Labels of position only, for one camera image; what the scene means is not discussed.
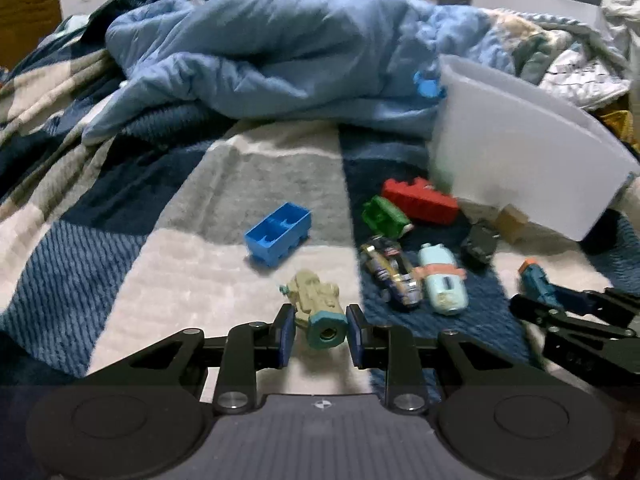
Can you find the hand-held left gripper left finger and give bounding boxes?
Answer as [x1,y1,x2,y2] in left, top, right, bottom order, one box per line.
[85,304,297,415]

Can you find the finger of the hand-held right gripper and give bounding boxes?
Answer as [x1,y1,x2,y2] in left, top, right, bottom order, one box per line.
[547,282,640,328]
[509,296,637,342]

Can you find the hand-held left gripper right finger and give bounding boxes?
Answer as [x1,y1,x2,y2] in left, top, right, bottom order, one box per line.
[346,304,543,415]

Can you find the teal orange toy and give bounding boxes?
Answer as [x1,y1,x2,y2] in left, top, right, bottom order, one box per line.
[517,259,562,307]

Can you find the beige toy with teal end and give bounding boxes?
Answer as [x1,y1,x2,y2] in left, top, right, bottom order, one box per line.
[279,270,348,352]

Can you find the black toy car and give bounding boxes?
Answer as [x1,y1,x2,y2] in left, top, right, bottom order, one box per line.
[460,222,501,268]

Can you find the blue toy brick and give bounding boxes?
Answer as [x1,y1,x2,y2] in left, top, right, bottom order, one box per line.
[244,202,312,268]

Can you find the green toy car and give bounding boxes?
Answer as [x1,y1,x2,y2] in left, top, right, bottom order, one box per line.
[361,196,415,240]

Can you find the long red toy brick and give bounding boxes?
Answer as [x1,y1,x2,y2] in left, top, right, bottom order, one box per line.
[381,177,461,226]

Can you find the white plastic container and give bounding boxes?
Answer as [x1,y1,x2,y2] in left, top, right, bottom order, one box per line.
[430,55,640,243]

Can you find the yellow blue toy race car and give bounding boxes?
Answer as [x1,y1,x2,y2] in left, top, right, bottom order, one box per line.
[359,235,423,308]

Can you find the tan wooden block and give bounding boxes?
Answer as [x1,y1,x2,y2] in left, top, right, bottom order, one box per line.
[492,205,531,238]

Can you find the light blue toy vehicle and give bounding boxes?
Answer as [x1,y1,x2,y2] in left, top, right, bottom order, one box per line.
[416,243,470,316]

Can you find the blue white plaid blanket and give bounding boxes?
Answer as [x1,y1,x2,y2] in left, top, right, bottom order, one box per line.
[0,0,640,393]

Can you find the floral printed quilt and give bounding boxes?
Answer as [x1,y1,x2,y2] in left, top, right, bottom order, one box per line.
[487,9,632,112]

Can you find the small blue plastic piece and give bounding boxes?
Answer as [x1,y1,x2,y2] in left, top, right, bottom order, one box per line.
[413,69,447,101]

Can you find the white cloth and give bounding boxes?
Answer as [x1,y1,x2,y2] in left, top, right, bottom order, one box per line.
[599,0,640,68]

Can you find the light blue quilt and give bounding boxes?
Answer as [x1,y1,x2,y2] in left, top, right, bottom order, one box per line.
[81,0,518,147]

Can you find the yellow corduroy garment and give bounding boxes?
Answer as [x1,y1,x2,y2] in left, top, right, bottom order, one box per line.
[599,109,640,153]

